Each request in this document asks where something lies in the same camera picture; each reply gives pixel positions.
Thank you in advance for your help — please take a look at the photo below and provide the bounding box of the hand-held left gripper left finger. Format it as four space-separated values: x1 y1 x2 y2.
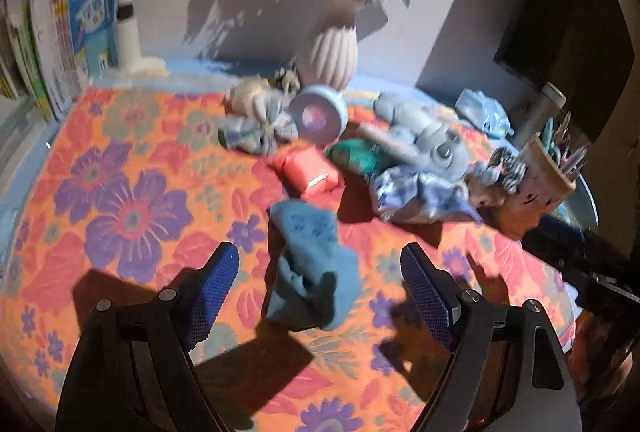
55 241 241 432

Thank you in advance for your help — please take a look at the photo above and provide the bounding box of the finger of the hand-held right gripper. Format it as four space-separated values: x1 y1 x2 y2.
522 228 583 282

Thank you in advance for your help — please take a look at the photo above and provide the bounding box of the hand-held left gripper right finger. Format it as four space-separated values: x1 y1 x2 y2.
400 242 583 432

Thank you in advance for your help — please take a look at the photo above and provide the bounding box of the round wire basket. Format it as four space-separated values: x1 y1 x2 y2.
542 182 599 233

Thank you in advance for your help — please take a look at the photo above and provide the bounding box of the blue sock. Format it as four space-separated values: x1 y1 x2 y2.
262 199 361 332

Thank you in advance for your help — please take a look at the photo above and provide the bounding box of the pale patterned cloth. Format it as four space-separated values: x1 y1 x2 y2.
370 164 483 225

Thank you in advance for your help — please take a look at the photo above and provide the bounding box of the red soft pouch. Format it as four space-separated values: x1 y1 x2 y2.
267 147 346 203

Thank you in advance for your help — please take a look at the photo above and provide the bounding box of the green soft pouch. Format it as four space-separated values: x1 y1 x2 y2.
327 138 391 178

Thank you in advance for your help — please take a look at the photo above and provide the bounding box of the blue plush elephant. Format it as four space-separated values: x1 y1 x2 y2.
372 92 473 178

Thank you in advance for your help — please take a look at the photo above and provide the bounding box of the blue plaid scrunchie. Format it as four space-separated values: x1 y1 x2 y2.
217 104 301 155

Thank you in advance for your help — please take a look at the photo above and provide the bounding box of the beige plush toy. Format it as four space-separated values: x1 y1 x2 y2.
225 79 273 115

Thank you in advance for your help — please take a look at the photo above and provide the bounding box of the white round roll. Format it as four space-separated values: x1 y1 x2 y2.
289 84 348 145

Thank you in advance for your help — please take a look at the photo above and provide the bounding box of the wooden pen holder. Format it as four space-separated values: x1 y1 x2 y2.
500 134 576 240

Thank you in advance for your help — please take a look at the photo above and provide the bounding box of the black white scrunchie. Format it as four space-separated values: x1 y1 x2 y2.
487 147 526 190

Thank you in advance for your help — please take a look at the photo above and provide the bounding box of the bunch of pens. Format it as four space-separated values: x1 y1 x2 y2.
537 112 593 178

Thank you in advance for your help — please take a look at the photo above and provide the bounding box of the orange floral tablecloth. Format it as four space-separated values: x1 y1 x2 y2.
0 84 576 432

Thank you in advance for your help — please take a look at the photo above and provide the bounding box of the silver thermos bottle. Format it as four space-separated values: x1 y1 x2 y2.
515 82 568 148

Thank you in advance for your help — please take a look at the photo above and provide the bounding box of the light blue plastic bag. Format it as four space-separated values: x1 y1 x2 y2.
455 88 516 139

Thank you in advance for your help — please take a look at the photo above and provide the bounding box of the black monitor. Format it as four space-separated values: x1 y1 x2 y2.
492 0 640 143

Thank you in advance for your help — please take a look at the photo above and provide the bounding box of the white ribbed vase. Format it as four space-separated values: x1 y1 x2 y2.
297 0 388 90

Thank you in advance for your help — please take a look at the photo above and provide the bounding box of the row of books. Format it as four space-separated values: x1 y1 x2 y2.
0 0 121 123

